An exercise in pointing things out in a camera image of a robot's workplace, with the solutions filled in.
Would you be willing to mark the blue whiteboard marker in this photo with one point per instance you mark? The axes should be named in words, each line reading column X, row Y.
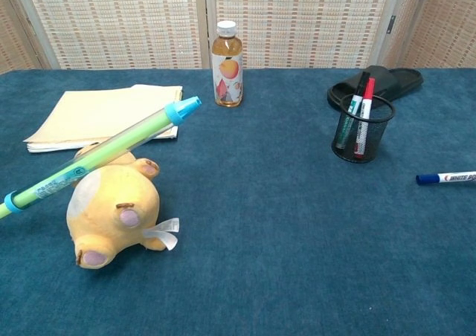
column 450, row 178

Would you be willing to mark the black mesh pen holder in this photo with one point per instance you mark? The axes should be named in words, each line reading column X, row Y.
column 361, row 135

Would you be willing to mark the green marker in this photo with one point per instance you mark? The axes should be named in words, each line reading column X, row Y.
column 353, row 107

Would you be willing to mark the red marker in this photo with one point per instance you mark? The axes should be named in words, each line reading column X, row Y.
column 365, row 109

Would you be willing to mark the blue carpet table cloth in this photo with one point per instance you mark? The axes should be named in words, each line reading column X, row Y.
column 260, row 221

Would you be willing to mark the peach tea drink bottle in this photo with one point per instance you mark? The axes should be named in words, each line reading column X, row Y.
column 227, row 68

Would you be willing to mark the yellow plush toy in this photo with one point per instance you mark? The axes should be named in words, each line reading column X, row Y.
column 115, row 209

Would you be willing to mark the woven bamboo folding screen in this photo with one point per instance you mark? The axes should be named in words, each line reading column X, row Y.
column 238, row 20

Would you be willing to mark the cream paper folder stack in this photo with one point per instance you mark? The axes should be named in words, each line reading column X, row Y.
column 104, row 116

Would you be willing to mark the green and blue water squirter tube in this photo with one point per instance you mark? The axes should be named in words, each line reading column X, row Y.
column 96, row 155

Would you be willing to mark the black rubber slipper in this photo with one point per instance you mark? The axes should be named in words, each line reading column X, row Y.
column 386, row 81

